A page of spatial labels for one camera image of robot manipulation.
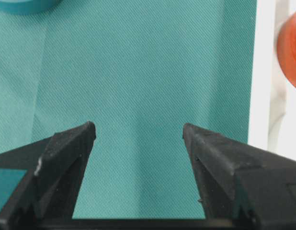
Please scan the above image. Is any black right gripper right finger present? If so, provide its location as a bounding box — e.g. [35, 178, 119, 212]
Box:
[182, 122, 296, 230]

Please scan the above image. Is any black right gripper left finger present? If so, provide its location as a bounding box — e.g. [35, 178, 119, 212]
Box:
[0, 121, 96, 230]

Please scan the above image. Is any teal tape roll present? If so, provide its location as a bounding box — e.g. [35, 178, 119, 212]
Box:
[0, 0, 61, 15]

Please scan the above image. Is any green table cloth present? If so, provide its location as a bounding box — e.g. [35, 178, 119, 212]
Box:
[0, 0, 257, 219]

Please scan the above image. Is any red tape roll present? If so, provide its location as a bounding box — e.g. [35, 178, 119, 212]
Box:
[277, 12, 296, 88]

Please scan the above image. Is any white plastic tray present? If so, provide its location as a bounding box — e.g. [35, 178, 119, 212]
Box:
[248, 0, 296, 161]

